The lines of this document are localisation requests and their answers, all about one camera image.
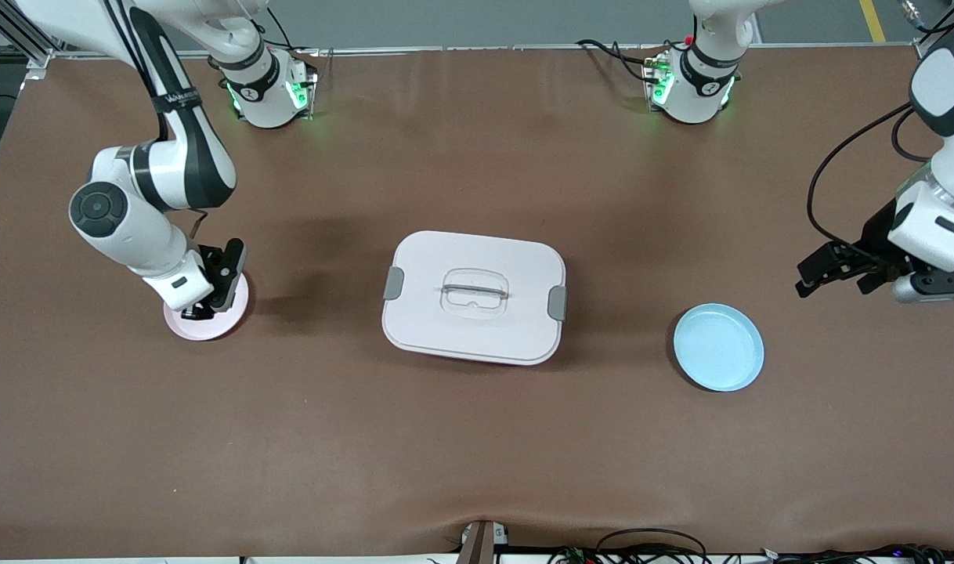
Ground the pale pink round plate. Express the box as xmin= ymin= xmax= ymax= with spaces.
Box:
xmin=163 ymin=270 xmax=251 ymax=342

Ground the aluminium frame post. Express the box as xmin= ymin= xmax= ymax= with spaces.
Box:
xmin=0 ymin=12 xmax=55 ymax=81
xmin=912 ymin=0 xmax=954 ymax=62

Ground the black cable bundle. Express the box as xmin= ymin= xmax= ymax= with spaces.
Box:
xmin=712 ymin=543 xmax=954 ymax=564

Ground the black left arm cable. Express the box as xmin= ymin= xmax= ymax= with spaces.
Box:
xmin=807 ymin=100 xmax=936 ymax=263

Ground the black looped cable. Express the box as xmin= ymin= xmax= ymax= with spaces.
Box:
xmin=594 ymin=528 xmax=710 ymax=564

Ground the brown camera post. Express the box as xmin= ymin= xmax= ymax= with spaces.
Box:
xmin=455 ymin=519 xmax=511 ymax=564

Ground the black base cable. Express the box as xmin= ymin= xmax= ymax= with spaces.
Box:
xmin=240 ymin=6 xmax=298 ymax=54
xmin=576 ymin=37 xmax=670 ymax=85

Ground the brown table mat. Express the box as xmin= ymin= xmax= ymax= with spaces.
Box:
xmin=0 ymin=45 xmax=954 ymax=560

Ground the light blue round plate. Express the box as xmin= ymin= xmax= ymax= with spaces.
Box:
xmin=673 ymin=303 xmax=765 ymax=393

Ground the white lidded storage box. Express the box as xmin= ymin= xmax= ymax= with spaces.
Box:
xmin=381 ymin=230 xmax=568 ymax=367

